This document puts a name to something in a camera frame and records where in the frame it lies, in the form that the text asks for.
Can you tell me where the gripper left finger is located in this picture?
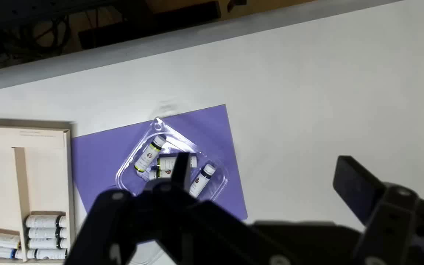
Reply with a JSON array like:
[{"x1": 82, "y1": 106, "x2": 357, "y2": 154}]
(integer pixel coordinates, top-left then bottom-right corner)
[{"x1": 64, "y1": 152, "x2": 294, "y2": 265}]

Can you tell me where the purple paper sheet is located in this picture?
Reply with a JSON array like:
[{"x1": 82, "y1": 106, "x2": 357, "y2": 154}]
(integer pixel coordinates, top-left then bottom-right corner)
[{"x1": 70, "y1": 104, "x2": 248, "y2": 244}]

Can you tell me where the tangle of black cables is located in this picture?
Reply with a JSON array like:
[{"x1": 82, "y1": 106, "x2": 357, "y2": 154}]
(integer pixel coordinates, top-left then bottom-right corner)
[{"x1": 0, "y1": 13, "x2": 73, "y2": 72}]

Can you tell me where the small white bottle yellow band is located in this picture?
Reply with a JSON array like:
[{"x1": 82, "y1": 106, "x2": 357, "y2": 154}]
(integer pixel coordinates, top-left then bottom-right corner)
[{"x1": 134, "y1": 135, "x2": 167, "y2": 173}]

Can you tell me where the clear plastic bowl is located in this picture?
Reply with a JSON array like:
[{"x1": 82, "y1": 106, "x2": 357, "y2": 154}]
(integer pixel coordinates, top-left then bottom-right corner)
[{"x1": 115, "y1": 117, "x2": 229, "y2": 203}]

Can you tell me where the small white bottle dark cap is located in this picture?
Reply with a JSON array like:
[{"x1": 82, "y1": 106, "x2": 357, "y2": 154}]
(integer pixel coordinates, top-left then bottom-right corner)
[
  {"x1": 148, "y1": 168, "x2": 173, "y2": 181},
  {"x1": 188, "y1": 163, "x2": 217, "y2": 199},
  {"x1": 156, "y1": 155, "x2": 198, "y2": 170}
]

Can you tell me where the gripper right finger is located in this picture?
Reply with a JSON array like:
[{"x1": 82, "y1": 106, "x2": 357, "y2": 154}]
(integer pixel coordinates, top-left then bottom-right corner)
[{"x1": 332, "y1": 155, "x2": 424, "y2": 265}]

